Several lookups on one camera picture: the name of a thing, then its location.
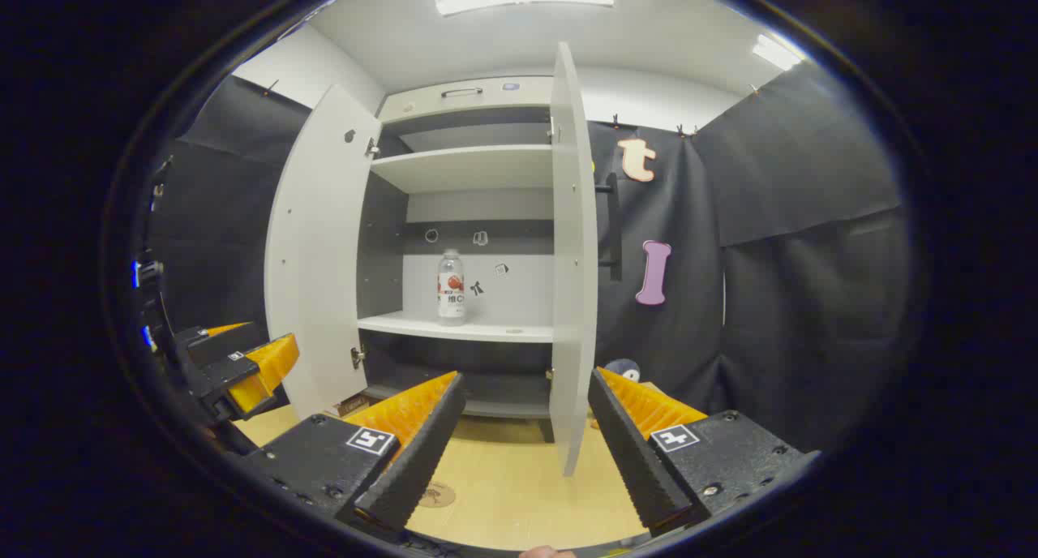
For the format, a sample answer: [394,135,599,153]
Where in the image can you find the black backdrop cloth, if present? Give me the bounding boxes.
[150,59,913,453]

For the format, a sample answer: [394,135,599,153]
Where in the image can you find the white cabinet door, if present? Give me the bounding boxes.
[265,85,382,419]
[549,41,624,478]

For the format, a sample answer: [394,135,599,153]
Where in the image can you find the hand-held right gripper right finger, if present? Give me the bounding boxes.
[588,367,820,539]

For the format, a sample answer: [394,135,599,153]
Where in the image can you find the small ceiling light panel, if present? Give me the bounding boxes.
[752,35,804,71]

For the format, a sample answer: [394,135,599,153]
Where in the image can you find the clear plastic bottle red label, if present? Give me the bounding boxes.
[438,249,467,326]

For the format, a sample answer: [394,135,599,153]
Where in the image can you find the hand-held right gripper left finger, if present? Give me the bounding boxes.
[239,370,467,534]

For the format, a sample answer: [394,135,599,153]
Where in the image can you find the white cabinet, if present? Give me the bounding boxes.
[355,75,562,423]

